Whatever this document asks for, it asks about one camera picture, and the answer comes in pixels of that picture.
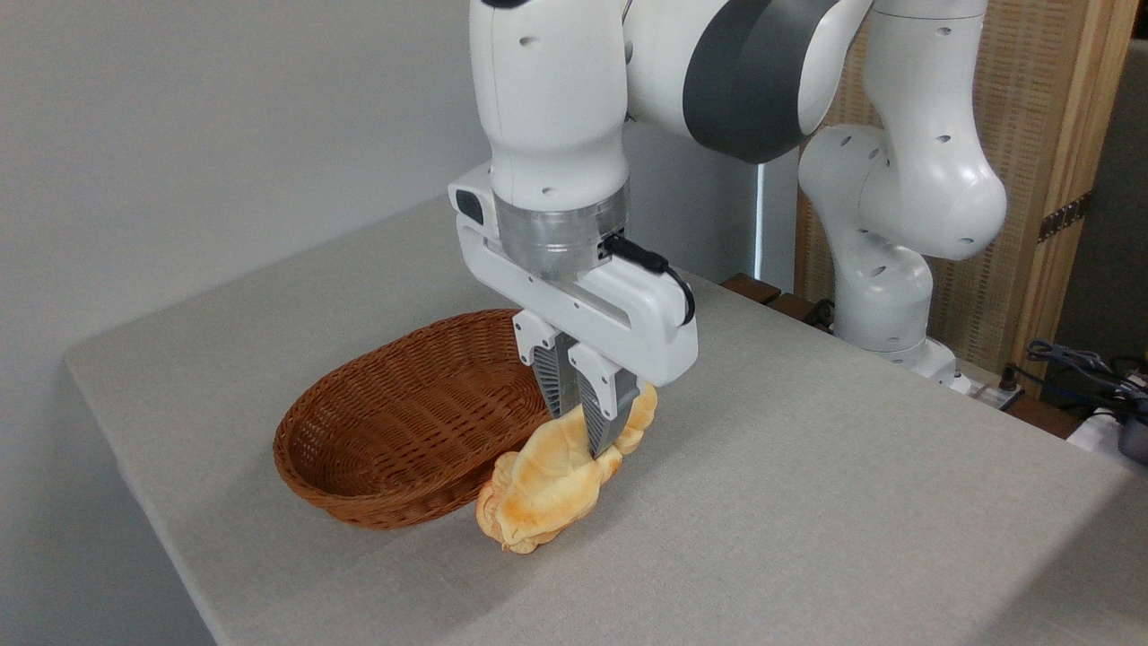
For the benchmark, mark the round golden bread roll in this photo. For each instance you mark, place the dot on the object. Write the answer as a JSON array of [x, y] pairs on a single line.
[[487, 518]]

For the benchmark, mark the brown wicker basket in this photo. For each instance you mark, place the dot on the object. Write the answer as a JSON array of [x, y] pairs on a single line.
[[359, 404]]

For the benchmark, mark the dark grey device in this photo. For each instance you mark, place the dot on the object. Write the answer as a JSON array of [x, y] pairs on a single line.
[[1134, 440]]

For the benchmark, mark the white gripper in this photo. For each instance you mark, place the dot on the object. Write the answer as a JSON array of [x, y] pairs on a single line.
[[628, 332]]

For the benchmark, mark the metal screen hinge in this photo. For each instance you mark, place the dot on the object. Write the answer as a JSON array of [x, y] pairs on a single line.
[[1063, 218]]

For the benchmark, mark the woven bamboo wooden screen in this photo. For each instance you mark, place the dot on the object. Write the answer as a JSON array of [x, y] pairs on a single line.
[[1031, 90]]

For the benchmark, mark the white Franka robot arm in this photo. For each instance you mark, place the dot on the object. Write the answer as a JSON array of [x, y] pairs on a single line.
[[897, 179]]

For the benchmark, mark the brown wooden board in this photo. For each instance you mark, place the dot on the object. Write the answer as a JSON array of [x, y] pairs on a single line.
[[753, 289]]

